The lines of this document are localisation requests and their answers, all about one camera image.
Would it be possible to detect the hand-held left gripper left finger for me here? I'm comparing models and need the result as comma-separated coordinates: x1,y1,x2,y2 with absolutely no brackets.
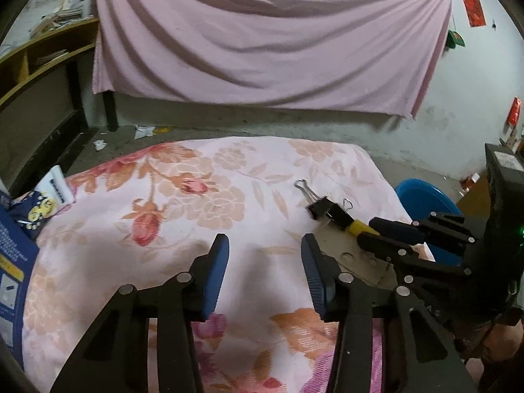
50,233,231,393

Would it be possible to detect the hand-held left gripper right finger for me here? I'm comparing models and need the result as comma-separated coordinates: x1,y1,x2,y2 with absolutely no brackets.
301,233,477,393

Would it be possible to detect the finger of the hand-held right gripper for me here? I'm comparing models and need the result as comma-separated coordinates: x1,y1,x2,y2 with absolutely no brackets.
357,233,476,293
368,211,488,256

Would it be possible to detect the yellow plastic object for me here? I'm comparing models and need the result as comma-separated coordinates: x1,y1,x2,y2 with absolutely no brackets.
347,219,380,237

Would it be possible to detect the beige cardboard sheet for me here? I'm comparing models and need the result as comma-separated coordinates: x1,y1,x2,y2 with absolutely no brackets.
317,227,435,288

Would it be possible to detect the white paper packet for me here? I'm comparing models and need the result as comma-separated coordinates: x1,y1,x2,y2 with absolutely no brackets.
35,166,77,208

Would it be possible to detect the dark blue yellow-print packet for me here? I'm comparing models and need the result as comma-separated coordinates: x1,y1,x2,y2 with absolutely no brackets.
10,190,67,241

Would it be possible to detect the blue cardboard box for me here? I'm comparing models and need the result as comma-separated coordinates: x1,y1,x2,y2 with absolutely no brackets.
0,190,41,372

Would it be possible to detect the person's right forearm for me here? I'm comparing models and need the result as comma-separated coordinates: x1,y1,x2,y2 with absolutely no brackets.
460,320,524,363

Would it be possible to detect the brown cardboard box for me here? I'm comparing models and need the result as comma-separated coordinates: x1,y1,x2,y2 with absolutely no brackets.
456,170,492,216

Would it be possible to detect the blue plastic basin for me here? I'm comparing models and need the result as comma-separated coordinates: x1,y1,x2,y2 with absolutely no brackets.
395,178,466,267

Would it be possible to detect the black binder clip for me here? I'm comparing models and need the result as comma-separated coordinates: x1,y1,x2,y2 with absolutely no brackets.
325,198,355,231
293,178,329,220

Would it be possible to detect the pink floral blanket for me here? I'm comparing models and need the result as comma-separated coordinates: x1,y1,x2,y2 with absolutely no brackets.
20,136,435,393

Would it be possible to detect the pink hanging cloth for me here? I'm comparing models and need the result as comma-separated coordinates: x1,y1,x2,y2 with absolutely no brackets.
92,0,454,120

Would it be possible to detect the wooden shelf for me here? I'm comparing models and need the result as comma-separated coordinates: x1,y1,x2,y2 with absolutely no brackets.
0,0,101,198

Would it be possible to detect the stack of papers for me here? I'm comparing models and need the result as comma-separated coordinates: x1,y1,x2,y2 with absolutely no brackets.
28,0,96,38

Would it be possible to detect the black metal post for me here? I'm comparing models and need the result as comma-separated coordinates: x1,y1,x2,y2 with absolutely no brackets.
103,90,120,133

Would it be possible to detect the green wall sticker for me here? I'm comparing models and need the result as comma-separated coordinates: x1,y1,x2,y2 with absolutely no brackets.
446,29,468,49

